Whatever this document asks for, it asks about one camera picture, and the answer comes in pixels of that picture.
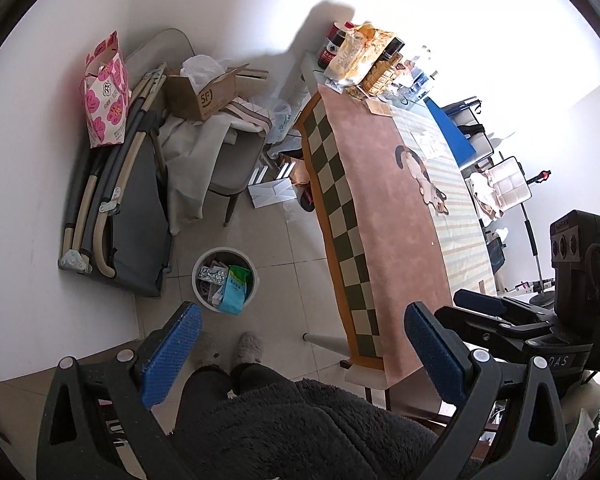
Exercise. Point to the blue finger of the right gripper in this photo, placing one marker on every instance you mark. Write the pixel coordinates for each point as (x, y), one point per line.
(478, 302)

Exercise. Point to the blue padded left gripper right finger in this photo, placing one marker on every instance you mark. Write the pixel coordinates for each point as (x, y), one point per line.
(442, 354)

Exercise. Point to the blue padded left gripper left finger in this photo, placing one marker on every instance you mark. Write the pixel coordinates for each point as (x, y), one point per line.
(164, 352)

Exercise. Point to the green blue snack bag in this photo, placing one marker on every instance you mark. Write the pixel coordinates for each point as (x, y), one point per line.
(235, 290)

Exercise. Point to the silver foil blister pack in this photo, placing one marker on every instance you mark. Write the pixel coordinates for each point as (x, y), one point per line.
(215, 275)

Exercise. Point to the white round trash bin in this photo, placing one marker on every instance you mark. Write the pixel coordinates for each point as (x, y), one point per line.
(208, 295)

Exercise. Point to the left grey slipper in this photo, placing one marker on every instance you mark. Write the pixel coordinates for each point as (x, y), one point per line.
(205, 352)

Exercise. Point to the grey slipper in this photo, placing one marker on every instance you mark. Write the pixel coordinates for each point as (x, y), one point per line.
(249, 349)
(205, 352)

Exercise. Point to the right grey slipper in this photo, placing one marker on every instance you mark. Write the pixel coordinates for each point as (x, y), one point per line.
(249, 349)

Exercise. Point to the black fuzzy trousers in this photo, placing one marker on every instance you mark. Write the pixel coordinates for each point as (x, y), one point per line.
(253, 423)

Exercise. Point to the cat pattern table cloth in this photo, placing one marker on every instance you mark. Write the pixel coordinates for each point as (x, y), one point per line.
(398, 225)

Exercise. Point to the blue flat board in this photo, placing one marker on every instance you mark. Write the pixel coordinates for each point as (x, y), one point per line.
(460, 147)

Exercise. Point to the grey folding bed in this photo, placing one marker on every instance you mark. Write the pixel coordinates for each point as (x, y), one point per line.
(116, 225)

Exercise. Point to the white paper envelope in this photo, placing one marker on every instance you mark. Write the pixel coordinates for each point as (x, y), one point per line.
(272, 192)

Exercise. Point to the beige cloth on chair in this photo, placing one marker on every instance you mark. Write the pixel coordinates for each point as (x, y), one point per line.
(218, 155)

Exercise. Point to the grey upholstered chair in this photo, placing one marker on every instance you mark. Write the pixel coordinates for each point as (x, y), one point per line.
(172, 51)

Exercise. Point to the stacked golden cookie boxes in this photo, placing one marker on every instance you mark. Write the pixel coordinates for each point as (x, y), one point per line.
(383, 73)

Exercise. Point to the brown cardboard shipping box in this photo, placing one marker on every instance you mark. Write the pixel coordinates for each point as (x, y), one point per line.
(187, 103)

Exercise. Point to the pink flower paper bag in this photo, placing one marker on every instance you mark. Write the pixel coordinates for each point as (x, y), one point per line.
(106, 93)

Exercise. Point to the orange snack bag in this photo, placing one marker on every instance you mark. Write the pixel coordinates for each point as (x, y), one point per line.
(360, 49)

